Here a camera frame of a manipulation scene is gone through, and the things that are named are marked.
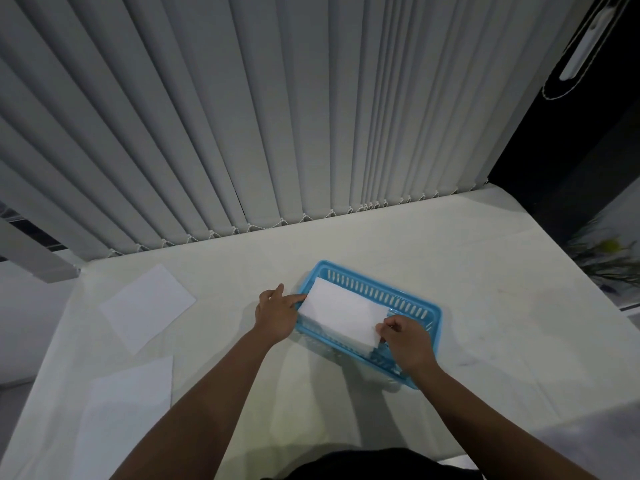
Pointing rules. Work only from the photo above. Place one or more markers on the person's left forearm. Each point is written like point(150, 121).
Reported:
point(200, 414)

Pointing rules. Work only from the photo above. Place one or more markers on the person's black clothing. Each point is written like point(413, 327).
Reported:
point(380, 464)

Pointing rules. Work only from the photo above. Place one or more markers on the grey vertical blinds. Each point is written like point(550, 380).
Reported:
point(240, 109)

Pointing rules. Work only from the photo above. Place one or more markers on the green plant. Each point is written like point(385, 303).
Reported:
point(607, 262)

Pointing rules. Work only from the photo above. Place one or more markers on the white paper sheet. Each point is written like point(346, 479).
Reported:
point(342, 314)
point(146, 308)
point(120, 419)

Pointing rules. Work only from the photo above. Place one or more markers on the person's left hand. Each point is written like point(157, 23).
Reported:
point(274, 317)

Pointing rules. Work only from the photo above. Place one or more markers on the person's left thumb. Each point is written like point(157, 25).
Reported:
point(277, 290)

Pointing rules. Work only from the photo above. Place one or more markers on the person's right forearm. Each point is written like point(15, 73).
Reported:
point(490, 429)

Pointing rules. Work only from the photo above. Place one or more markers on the person's right thumb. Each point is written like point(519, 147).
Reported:
point(390, 322)

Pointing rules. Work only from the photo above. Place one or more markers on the person's right hand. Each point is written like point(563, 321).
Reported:
point(410, 344)

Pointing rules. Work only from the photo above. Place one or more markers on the blue plastic basket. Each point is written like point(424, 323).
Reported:
point(370, 324)

